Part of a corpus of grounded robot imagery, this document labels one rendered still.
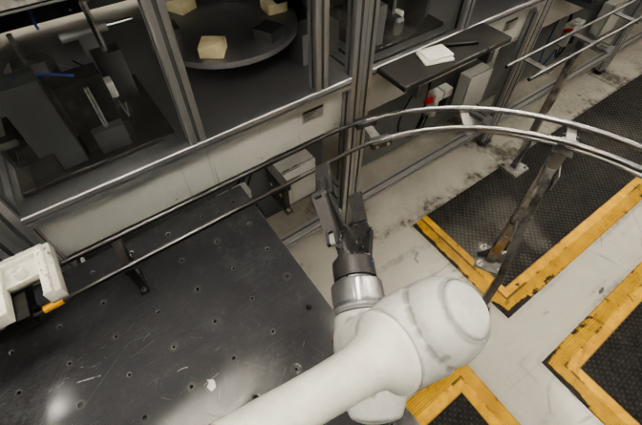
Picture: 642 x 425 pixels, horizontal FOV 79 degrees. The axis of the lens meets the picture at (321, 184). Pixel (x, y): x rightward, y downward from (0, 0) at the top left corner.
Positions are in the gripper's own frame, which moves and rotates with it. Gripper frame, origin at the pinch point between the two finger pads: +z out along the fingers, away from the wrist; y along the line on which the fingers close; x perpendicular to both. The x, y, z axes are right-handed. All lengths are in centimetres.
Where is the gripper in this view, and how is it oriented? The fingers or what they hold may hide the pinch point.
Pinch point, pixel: (340, 184)
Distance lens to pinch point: 79.0
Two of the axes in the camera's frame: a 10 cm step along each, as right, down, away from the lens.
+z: -1.0, -8.3, 5.5
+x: 8.4, -3.7, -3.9
